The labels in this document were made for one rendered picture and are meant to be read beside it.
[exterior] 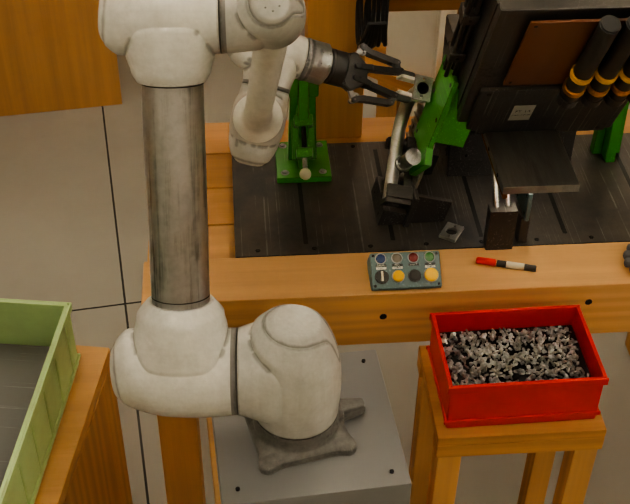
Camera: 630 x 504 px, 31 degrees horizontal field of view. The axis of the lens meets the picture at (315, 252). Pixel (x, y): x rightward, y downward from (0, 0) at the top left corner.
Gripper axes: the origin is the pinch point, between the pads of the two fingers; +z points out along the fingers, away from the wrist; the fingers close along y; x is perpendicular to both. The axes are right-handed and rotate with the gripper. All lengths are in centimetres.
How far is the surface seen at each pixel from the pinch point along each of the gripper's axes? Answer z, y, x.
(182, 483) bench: -21, -96, 51
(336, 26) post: -12.0, 16.4, 22.6
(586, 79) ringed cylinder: 17.9, -1.4, -40.3
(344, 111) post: -1.2, 0.9, 37.3
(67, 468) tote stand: -58, -90, 0
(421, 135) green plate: 5.0, -9.0, 2.4
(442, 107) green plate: 3.6, -5.0, -9.2
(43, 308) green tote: -67, -61, 11
